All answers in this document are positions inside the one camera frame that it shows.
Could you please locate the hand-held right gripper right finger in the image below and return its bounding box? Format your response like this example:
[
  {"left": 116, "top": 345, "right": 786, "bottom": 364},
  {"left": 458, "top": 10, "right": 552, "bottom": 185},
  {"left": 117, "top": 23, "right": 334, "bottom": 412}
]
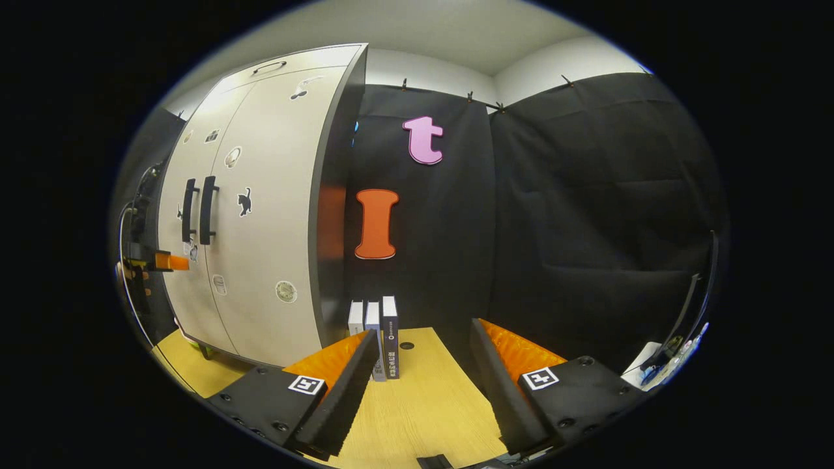
[{"left": 470, "top": 318, "right": 650, "bottom": 455}]

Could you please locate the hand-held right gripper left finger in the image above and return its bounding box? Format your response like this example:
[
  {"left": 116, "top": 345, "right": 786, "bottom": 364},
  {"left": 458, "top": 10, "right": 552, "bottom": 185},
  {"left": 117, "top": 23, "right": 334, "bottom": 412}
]
[{"left": 207, "top": 329, "right": 381, "bottom": 461}]

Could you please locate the white cabinet door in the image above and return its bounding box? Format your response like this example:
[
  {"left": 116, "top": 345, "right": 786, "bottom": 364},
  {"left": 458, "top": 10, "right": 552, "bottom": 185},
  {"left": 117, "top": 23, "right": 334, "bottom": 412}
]
[
  {"left": 197, "top": 65, "right": 350, "bottom": 367},
  {"left": 158, "top": 83, "right": 256, "bottom": 356}
]

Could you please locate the dark navy book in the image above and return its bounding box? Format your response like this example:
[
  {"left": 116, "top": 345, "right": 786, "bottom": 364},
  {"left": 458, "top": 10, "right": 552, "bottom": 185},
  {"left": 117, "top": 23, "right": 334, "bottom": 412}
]
[{"left": 382, "top": 296, "right": 400, "bottom": 380}]

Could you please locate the light blue book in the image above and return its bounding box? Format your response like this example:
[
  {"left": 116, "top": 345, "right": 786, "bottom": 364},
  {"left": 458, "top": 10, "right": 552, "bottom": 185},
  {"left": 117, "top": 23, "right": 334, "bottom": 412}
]
[{"left": 364, "top": 301, "right": 387, "bottom": 382}]

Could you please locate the white cabinet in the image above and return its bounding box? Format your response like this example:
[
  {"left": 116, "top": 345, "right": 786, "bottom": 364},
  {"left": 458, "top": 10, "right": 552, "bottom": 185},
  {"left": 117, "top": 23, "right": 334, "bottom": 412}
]
[{"left": 156, "top": 44, "right": 369, "bottom": 369}]

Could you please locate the black backdrop cloth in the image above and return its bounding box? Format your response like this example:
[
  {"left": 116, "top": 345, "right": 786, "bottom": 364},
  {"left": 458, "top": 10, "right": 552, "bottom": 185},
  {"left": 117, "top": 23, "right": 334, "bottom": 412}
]
[{"left": 111, "top": 72, "right": 728, "bottom": 386}]

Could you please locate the white cabinet drawer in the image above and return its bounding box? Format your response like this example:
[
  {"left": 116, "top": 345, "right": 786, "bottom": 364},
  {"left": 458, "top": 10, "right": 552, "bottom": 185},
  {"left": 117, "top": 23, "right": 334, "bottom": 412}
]
[{"left": 199, "top": 44, "right": 364, "bottom": 98}]

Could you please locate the black door handle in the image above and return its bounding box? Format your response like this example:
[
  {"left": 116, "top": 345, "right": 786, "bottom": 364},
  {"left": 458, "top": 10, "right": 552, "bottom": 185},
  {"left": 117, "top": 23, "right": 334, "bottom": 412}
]
[
  {"left": 199, "top": 176, "right": 220, "bottom": 246},
  {"left": 181, "top": 178, "right": 199, "bottom": 244}
]

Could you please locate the thin white cable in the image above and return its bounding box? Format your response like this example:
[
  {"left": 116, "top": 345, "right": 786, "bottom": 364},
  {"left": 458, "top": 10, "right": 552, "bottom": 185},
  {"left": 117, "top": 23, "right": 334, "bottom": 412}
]
[{"left": 117, "top": 166, "right": 161, "bottom": 350}]

